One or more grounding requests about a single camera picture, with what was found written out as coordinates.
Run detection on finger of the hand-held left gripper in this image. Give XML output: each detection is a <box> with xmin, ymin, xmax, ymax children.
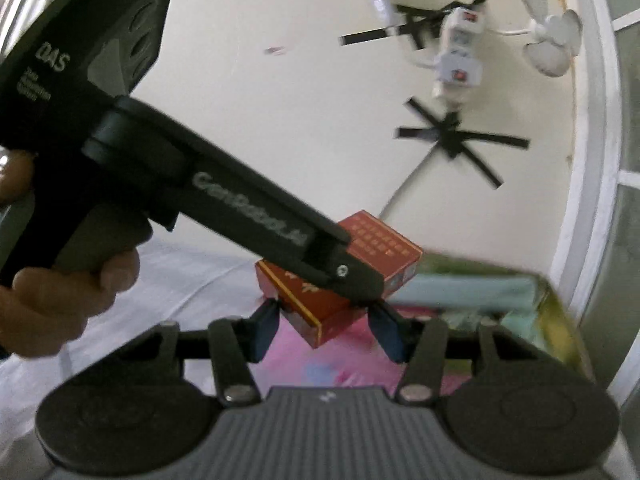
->
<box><xmin>300</xmin><ymin>232</ymin><xmax>386</xmax><ymax>306</ymax></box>

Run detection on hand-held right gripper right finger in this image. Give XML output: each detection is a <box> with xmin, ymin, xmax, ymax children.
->
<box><xmin>367</xmin><ymin>302</ymin><xmax>531</xmax><ymax>403</ymax></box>

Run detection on white fan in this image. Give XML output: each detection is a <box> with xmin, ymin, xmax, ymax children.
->
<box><xmin>517</xmin><ymin>0</ymin><xmax>583</xmax><ymax>78</ymax></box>

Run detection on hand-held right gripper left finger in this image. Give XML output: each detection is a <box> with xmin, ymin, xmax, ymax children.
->
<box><xmin>112</xmin><ymin>299</ymin><xmax>281</xmax><ymax>406</ymax></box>

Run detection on black tape cross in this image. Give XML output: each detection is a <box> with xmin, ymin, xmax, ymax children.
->
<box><xmin>339</xmin><ymin>0</ymin><xmax>501</xmax><ymax>51</ymax></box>
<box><xmin>395</xmin><ymin>97</ymin><xmax>531</xmax><ymax>191</ymax></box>

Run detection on white power strip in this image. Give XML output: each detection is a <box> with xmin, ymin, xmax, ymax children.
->
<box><xmin>431</xmin><ymin>7</ymin><xmax>485</xmax><ymax>106</ymax></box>

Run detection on person's left hand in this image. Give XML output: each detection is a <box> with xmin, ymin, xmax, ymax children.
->
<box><xmin>0</xmin><ymin>150</ymin><xmax>142</xmax><ymax>359</ymax></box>

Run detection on white window frame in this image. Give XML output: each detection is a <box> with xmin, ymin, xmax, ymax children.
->
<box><xmin>550</xmin><ymin>0</ymin><xmax>640</xmax><ymax>386</ymax></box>

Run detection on red cardboard box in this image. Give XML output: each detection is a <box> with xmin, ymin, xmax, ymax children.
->
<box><xmin>255</xmin><ymin>211</ymin><xmax>423</xmax><ymax>350</ymax></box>

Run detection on pink tin box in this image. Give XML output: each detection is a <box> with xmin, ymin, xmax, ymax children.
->
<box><xmin>250</xmin><ymin>255</ymin><xmax>598</xmax><ymax>396</ymax></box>

